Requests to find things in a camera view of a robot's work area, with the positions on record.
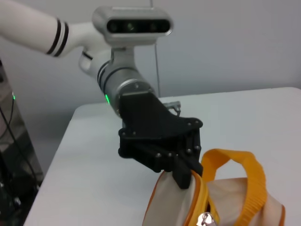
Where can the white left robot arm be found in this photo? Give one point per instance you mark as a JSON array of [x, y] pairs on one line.
[[70, 37]]

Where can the silver metal zipper pull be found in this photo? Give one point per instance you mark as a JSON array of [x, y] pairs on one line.
[[206, 219]]

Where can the black equipment rack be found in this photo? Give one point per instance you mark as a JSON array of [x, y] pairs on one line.
[[14, 146]]

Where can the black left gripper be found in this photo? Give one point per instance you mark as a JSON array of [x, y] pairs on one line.
[[145, 127]]

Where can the beige food bag yellow zipper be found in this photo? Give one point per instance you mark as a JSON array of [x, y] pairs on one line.
[[230, 193]]

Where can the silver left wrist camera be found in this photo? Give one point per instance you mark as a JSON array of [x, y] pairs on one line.
[[134, 26]]

